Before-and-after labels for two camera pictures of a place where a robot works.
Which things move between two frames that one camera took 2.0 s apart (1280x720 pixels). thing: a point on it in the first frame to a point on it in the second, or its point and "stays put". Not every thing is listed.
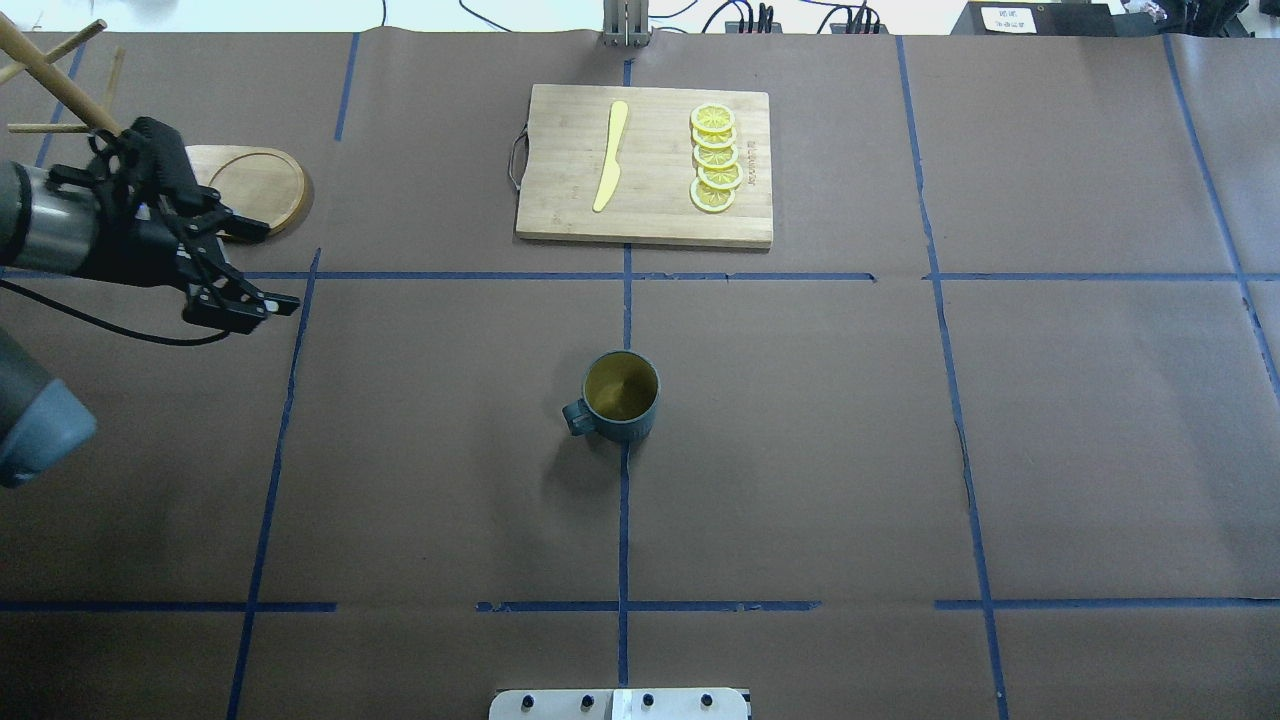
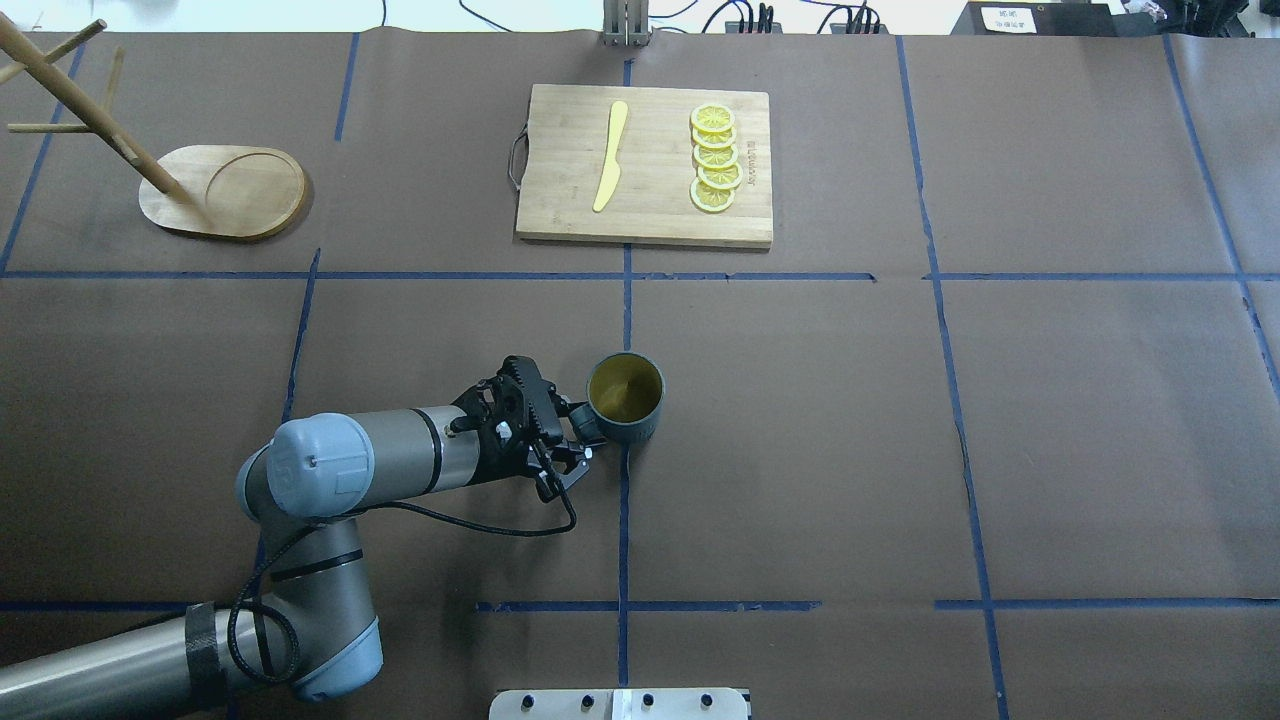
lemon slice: x=721 y=177 stays put
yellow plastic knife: x=613 y=169 stays put
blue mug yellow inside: x=620 y=391 stays put
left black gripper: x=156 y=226 to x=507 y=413
